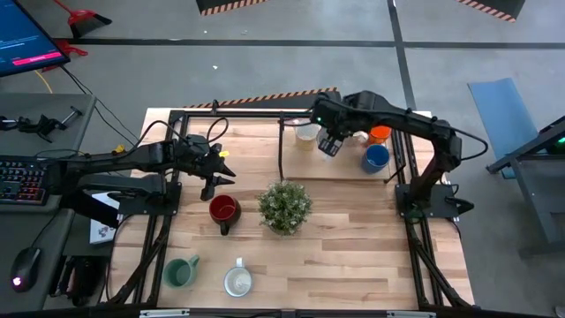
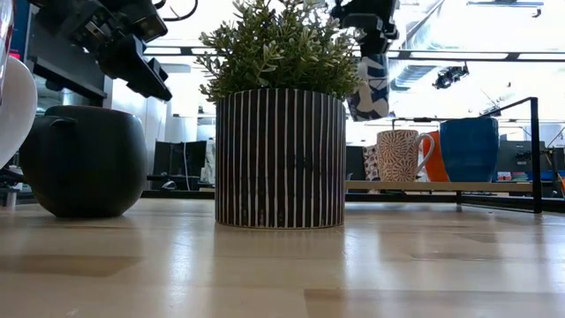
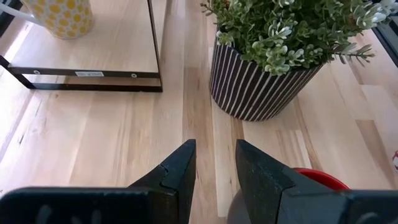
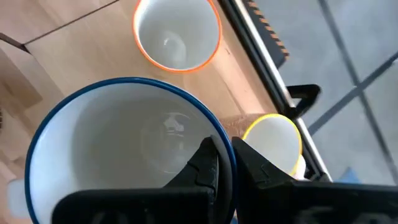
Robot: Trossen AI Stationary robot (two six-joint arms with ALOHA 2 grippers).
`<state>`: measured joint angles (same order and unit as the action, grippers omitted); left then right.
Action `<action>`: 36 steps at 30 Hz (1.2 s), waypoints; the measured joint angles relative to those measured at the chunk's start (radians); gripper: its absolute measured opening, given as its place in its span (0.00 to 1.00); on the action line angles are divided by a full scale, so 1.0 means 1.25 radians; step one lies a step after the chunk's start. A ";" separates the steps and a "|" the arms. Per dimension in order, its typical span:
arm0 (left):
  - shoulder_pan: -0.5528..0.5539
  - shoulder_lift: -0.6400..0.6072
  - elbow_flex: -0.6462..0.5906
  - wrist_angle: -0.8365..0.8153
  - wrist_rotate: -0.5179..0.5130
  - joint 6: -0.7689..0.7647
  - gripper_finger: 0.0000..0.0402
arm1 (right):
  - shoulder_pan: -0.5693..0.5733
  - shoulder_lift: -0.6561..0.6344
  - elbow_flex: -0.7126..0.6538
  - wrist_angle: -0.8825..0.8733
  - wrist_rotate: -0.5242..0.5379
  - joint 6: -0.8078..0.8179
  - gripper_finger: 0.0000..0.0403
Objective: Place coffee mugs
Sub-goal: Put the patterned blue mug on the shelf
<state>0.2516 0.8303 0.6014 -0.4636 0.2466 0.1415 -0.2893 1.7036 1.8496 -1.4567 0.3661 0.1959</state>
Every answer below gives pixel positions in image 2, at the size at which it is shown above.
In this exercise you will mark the black background monitor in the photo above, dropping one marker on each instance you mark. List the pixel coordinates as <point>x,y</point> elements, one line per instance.
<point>172,161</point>

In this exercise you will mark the black aluminium table frame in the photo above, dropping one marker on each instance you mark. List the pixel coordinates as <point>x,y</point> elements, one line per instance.
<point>176,194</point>

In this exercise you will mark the blue and white patterned mug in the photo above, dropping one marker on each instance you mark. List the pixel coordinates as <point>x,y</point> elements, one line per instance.
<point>368,95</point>

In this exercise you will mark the plain blue mug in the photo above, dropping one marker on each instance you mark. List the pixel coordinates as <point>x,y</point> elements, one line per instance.
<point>468,150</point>

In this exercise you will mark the monitor with blue screen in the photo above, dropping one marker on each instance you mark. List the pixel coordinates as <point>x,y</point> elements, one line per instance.
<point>22,26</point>

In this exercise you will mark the background desk with equipment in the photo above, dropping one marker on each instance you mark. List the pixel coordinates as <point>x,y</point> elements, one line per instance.
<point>512,159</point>

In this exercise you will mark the black mug red inside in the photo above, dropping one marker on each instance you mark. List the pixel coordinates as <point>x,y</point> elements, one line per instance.
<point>88,163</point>

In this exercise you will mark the wooden shelf black metal frame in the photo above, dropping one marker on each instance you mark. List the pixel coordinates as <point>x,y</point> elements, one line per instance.
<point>441,186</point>

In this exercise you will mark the black hanging camera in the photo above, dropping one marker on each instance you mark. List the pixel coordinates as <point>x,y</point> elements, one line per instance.
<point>448,78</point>

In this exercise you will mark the artificial plant in striped pot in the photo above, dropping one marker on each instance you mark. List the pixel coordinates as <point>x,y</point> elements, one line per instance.
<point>280,168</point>

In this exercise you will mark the dark wall shelf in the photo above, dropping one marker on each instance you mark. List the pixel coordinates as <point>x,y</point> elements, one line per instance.
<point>66,77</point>

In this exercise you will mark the orange mug white inside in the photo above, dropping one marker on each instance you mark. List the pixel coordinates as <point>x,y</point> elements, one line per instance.
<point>439,163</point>

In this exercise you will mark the white rounded object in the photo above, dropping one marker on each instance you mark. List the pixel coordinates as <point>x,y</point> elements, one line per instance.
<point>15,110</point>

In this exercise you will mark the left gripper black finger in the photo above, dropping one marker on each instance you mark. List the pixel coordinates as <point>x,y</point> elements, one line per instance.
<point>159,70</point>
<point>128,62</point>

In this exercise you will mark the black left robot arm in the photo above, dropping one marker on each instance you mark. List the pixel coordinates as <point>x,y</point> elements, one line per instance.
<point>48,11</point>

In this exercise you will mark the black overhead rig beam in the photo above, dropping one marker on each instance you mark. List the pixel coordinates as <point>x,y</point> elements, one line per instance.
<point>512,56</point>

